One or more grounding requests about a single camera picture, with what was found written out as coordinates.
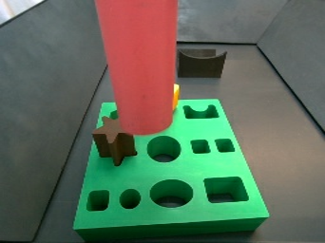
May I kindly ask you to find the red oval cylinder peg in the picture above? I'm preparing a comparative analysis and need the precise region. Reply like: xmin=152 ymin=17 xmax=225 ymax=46
xmin=95 ymin=0 xmax=178 ymax=135

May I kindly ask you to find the green foam shape board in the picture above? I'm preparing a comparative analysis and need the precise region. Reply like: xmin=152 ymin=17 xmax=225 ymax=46
xmin=73 ymin=99 xmax=269 ymax=241

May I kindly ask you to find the yellow pentagon block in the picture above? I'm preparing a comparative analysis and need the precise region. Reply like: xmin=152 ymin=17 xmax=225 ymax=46
xmin=172 ymin=84 xmax=179 ymax=111

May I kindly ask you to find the brown star block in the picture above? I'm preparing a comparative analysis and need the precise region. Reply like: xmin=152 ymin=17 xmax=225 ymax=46
xmin=92 ymin=117 xmax=138 ymax=166

